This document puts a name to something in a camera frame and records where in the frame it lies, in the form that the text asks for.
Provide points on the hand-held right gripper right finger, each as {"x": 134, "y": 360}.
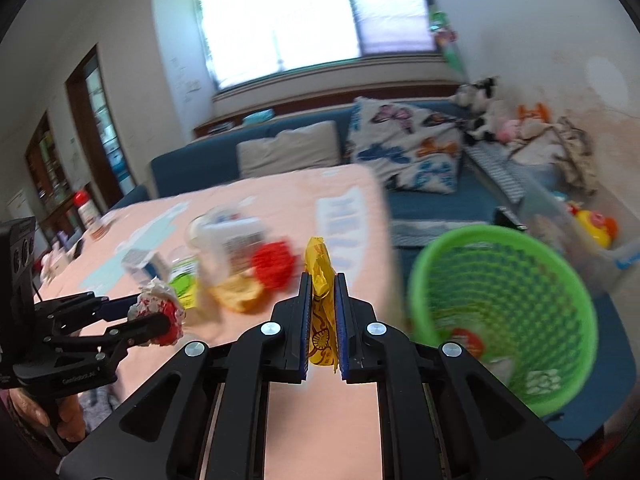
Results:
{"x": 342, "y": 330}

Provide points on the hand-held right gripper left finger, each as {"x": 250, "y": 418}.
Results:
{"x": 304, "y": 340}

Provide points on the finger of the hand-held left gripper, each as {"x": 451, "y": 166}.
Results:
{"x": 75, "y": 312}
{"x": 145, "y": 330}

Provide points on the red white wrapper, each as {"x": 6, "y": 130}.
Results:
{"x": 156, "y": 299}

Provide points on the yellow snack wrapper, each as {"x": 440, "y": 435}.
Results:
{"x": 320, "y": 280}

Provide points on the white yogurt cup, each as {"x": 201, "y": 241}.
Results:
{"x": 227, "y": 245}

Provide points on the green plastic mesh basket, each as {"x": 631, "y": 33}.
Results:
{"x": 525, "y": 280}

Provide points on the person's left hand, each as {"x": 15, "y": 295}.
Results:
{"x": 71, "y": 417}

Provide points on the clear bottle green label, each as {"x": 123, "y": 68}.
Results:
{"x": 184, "y": 277}

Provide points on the small white blue carton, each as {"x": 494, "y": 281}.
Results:
{"x": 145, "y": 262}

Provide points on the yellow orange wrapper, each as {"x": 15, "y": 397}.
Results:
{"x": 237, "y": 292}

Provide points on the white bottle red cap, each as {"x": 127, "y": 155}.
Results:
{"x": 87, "y": 212}

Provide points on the red white packet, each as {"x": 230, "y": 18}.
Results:
{"x": 467, "y": 342}

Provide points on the striped grey cloth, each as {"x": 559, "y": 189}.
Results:
{"x": 495, "y": 170}
{"x": 435, "y": 232}

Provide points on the blue sofa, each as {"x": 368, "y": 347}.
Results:
{"x": 425, "y": 207}

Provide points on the wooden shelf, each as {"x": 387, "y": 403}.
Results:
{"x": 47, "y": 160}

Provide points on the beige pillow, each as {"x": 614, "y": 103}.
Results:
{"x": 290, "y": 150}

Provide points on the brown framed doorway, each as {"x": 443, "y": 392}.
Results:
{"x": 102, "y": 125}

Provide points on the butterfly print pillow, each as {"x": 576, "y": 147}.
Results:
{"x": 400, "y": 145}

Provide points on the black object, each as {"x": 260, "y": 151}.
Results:
{"x": 507, "y": 217}

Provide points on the white printed packet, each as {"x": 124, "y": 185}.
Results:
{"x": 542, "y": 382}

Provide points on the clear plastic storage box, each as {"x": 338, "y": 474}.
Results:
{"x": 550, "y": 220}

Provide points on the pink plush toy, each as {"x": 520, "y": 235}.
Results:
{"x": 510, "y": 130}

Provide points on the black white plush cow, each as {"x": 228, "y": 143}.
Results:
{"x": 475, "y": 94}

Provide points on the yellow duck toy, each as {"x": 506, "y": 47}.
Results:
{"x": 595, "y": 227}

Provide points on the beige crumpled cloth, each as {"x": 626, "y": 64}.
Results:
{"x": 570, "y": 155}

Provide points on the orange white plush toy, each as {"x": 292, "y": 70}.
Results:
{"x": 534, "y": 114}

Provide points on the colourful pinwheel toy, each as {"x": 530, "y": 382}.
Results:
{"x": 445, "y": 35}

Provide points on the window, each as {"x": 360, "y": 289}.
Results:
{"x": 310, "y": 15}

